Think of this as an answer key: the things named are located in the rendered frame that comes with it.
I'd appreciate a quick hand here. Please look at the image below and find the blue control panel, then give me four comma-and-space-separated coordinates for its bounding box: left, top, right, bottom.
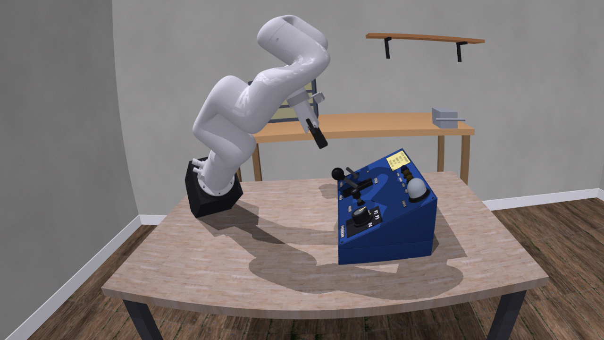
331, 149, 437, 265

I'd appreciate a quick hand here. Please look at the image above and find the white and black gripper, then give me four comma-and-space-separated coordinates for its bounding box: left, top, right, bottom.
290, 101, 328, 149

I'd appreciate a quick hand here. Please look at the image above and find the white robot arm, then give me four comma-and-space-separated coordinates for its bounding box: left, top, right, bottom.
192, 15, 330, 196

